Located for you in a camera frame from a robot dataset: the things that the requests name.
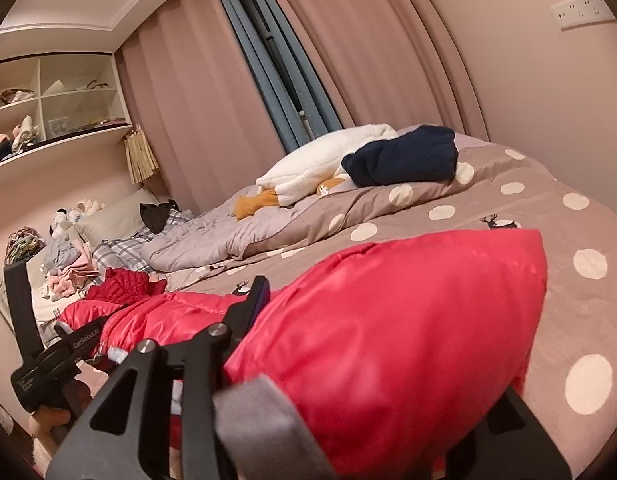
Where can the pink curtain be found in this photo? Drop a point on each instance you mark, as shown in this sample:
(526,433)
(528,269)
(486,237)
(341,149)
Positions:
(368,45)
(198,95)

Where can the dark red puffer jacket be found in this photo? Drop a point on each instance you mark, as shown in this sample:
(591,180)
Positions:
(128,285)

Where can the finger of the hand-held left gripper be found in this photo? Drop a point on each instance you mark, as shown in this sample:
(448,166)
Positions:
(23,310)

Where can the beige pleated skirt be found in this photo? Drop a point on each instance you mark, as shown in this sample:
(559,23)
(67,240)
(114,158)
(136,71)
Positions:
(141,156)

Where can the floral fabric bundle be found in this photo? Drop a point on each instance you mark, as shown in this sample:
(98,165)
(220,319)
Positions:
(24,244)

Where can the person's left hand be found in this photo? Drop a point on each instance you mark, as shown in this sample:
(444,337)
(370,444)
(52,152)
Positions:
(51,421)

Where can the pink-red hooded puffer jacket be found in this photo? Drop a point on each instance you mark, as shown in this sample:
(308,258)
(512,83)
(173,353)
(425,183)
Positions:
(388,335)

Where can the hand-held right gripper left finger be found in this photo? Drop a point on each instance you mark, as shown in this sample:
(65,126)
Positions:
(238,320)

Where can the black cloth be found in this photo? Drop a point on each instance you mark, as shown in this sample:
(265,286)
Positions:
(156,216)

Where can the dark window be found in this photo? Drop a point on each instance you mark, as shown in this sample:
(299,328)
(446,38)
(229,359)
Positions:
(281,55)

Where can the navy blue garment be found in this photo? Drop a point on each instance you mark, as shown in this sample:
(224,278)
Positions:
(403,157)

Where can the black and white plush dog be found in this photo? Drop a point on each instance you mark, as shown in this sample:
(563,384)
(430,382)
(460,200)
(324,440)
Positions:
(60,222)

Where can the pastel clothes pile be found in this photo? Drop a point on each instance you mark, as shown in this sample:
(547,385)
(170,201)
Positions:
(71,270)

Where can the white wall socket strip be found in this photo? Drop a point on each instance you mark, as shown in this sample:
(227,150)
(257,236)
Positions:
(583,11)

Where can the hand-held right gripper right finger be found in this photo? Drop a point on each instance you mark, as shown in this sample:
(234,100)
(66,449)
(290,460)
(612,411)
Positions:
(528,445)

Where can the plaid pillow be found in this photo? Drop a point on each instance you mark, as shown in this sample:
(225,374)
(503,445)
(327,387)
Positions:
(123,250)

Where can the blue curtain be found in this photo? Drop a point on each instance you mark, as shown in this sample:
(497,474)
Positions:
(268,70)

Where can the white wall shelf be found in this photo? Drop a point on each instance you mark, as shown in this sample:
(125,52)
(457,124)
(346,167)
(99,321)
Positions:
(73,132)

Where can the white goose plush toy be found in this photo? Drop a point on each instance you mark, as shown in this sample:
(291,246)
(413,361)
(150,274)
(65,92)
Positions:
(308,170)

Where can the grey quilt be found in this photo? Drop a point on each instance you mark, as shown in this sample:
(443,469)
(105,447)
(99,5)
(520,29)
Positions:
(198,240)

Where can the beige pillow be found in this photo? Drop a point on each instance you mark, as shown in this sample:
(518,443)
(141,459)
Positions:
(1,300)
(116,215)

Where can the mixed small clothes heap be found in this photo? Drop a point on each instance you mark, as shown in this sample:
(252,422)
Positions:
(13,145)

